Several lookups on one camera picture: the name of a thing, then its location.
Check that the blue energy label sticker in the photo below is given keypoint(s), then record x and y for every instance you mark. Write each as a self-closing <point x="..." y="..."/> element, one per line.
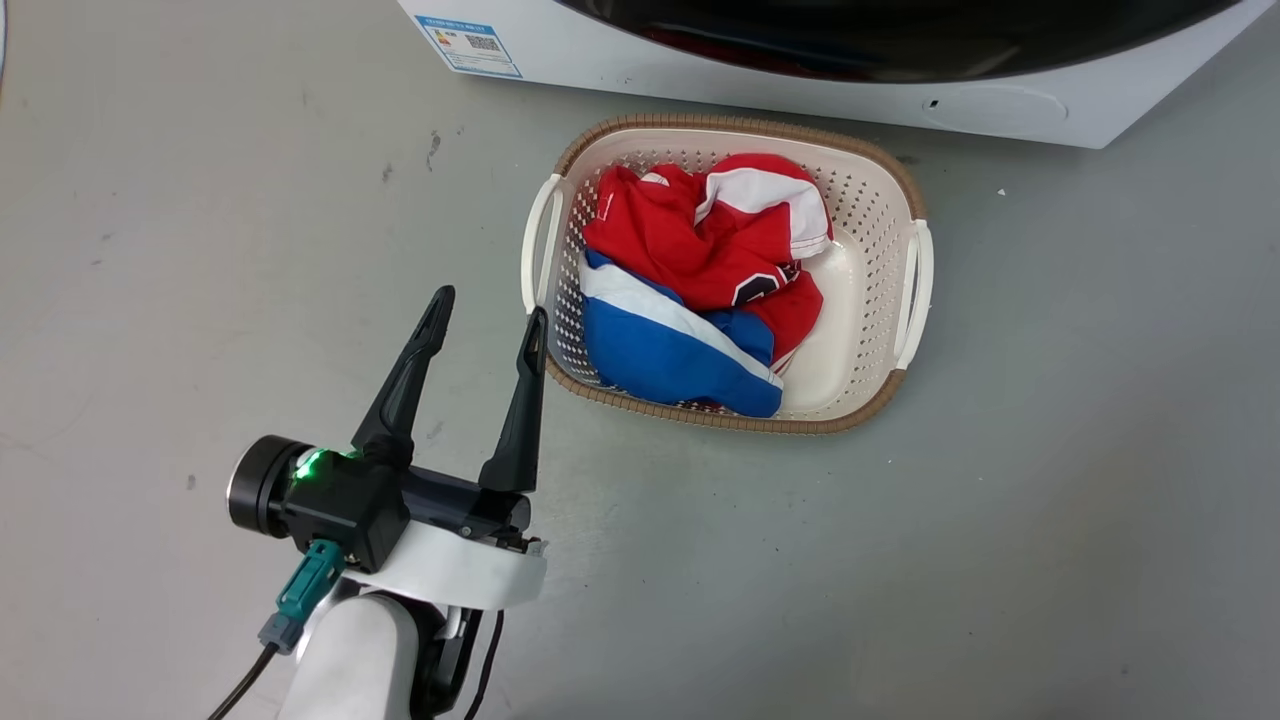
<point x="468" y="45"/>

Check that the cream plastic laundry basket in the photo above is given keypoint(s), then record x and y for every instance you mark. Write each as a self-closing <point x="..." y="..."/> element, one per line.
<point x="850" y="330"/>

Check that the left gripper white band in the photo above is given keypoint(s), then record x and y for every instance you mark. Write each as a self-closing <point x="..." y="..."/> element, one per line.
<point x="450" y="565"/>

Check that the red and white garment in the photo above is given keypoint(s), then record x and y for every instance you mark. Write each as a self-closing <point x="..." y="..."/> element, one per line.
<point x="690" y="240"/>

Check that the dark glass washing machine door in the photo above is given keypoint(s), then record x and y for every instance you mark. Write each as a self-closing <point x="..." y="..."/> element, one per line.
<point x="900" y="40"/>

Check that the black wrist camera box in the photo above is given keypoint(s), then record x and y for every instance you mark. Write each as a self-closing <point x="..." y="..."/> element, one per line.
<point x="330" y="495"/>

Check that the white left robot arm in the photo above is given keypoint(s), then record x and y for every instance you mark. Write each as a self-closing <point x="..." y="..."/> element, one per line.
<point x="355" y="660"/>

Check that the blue and white garment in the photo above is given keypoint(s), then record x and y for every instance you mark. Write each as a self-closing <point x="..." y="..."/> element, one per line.
<point x="660" y="350"/>

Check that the white washing machine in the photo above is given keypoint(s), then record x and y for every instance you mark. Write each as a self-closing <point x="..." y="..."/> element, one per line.
<point x="1100" y="95"/>

